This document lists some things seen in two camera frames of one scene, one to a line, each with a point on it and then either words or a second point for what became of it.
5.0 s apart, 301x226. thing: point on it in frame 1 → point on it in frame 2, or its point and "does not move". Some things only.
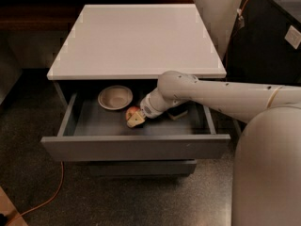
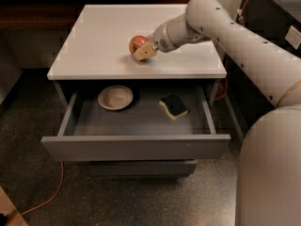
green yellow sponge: x=177 y=111 does not move
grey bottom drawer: x=141 y=168 does not move
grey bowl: x=114 y=97 does not move
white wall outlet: x=293 y=37 does not move
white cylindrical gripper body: x=147 y=106 → x=160 y=39
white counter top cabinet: x=137 y=41 does not move
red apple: x=131 y=111 → x=136 y=41
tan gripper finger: x=134 y=120 → x=145 y=52
